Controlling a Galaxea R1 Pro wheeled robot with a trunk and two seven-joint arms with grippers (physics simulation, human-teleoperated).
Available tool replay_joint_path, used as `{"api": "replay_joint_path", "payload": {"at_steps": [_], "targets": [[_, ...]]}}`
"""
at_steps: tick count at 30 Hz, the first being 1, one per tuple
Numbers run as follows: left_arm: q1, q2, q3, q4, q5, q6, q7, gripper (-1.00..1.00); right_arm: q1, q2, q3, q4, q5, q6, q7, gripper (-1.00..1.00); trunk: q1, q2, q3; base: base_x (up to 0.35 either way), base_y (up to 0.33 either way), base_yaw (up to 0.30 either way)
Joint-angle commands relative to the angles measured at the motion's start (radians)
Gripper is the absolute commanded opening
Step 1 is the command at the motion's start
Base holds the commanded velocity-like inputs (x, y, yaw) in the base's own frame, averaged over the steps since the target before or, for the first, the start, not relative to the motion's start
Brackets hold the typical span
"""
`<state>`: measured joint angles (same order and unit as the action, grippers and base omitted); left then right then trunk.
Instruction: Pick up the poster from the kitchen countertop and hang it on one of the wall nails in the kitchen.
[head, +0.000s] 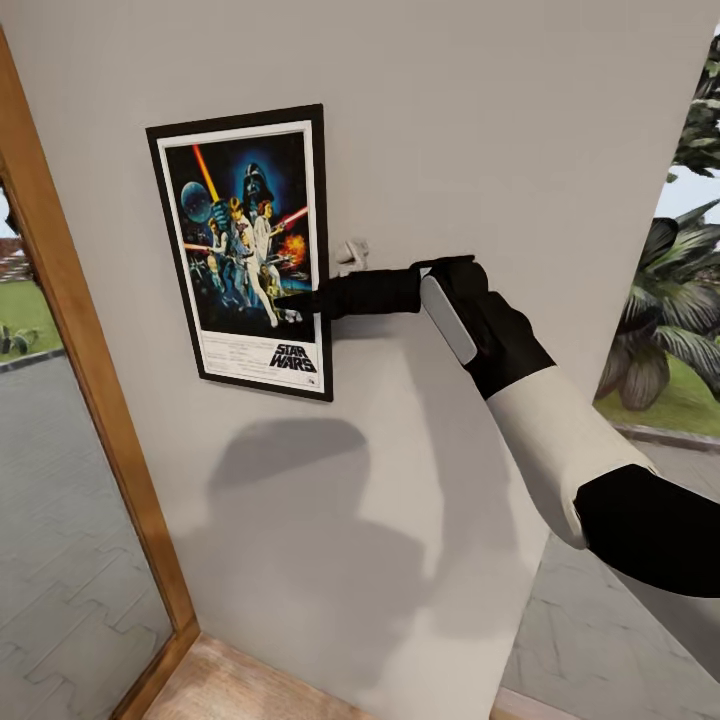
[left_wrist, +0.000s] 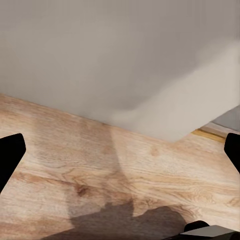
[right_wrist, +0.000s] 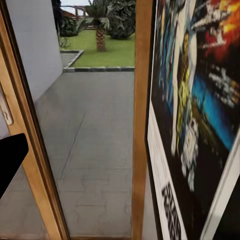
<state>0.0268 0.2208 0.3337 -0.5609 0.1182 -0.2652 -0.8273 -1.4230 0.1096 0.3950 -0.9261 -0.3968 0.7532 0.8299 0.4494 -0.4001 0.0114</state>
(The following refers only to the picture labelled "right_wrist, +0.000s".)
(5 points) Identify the poster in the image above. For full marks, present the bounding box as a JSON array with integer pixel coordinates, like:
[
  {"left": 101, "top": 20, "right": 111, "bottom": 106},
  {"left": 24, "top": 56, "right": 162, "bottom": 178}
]
[{"left": 144, "top": 0, "right": 240, "bottom": 240}]

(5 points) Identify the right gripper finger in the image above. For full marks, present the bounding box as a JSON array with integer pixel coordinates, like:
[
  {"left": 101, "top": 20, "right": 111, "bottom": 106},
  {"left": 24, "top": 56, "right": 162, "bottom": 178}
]
[{"left": 0, "top": 133, "right": 29, "bottom": 199}]

